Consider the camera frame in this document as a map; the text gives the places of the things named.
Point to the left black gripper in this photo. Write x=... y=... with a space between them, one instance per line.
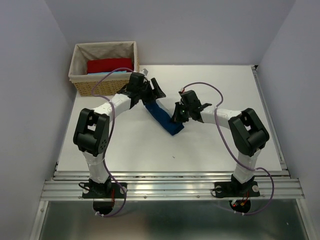
x=157 y=92

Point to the dark blue t shirt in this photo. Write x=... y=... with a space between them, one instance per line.
x=162 y=115

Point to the rolled light blue t shirt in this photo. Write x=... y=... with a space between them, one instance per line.
x=106 y=73

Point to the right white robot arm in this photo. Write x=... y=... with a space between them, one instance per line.
x=247 y=130

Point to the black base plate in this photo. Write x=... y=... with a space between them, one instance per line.
x=108 y=190
x=235 y=189

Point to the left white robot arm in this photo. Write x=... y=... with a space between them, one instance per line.
x=95 y=127

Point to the wicker basket with liner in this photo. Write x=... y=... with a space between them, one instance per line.
x=83 y=52

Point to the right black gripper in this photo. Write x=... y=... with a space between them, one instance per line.
x=176 y=117

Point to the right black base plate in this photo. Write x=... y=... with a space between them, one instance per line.
x=235 y=189

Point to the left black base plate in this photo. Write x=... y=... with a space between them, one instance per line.
x=108 y=190

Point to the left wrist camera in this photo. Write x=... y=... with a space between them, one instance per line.
x=144 y=71

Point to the aluminium rail frame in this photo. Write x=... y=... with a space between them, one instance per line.
x=157 y=166

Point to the rolled red t shirt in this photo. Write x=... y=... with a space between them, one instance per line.
x=108 y=65

